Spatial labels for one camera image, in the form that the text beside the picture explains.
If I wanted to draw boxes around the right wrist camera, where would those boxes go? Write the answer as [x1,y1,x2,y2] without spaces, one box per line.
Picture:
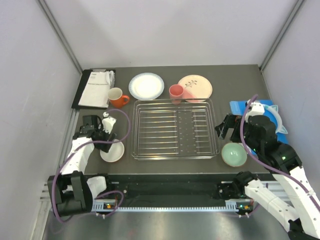
[246,101,265,117]

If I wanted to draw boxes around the teal cat-ear headphones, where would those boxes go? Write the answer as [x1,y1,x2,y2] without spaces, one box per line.
[246,103,288,137]

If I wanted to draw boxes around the white blue-rimmed plate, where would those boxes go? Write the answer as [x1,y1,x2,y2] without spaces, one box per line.
[128,72,165,101]

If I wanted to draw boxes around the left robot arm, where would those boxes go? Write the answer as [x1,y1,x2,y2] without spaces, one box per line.
[47,115,117,217]

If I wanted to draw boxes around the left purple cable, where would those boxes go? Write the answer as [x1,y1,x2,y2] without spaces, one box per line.
[54,108,132,223]

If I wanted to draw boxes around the pink plastic cup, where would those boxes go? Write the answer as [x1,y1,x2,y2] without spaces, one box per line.
[168,84,207,105]

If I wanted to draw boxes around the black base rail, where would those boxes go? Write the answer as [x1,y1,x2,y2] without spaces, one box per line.
[92,173,258,217]

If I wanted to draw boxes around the green ceramic bowl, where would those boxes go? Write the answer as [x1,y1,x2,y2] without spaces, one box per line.
[221,142,247,168]

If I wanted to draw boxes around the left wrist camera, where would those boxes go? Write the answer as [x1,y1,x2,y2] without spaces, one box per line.
[102,112,117,134]

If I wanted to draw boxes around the wire dish rack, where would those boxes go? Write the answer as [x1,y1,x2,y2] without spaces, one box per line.
[131,98,220,161]

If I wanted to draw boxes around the orange and white bowl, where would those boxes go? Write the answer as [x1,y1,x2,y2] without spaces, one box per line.
[99,141,125,163]

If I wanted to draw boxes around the orange mug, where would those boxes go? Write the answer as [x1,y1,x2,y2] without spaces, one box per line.
[107,87,130,109]

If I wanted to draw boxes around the pink floral plate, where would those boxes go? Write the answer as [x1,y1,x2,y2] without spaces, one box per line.
[178,74,213,100]

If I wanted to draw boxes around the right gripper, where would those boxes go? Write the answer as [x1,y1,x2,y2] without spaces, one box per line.
[214,112,261,153]

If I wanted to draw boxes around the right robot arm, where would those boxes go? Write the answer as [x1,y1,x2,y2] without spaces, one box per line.
[214,114,320,240]

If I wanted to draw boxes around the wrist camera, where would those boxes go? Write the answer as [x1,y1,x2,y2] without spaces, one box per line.
[102,112,117,134]
[246,101,265,117]

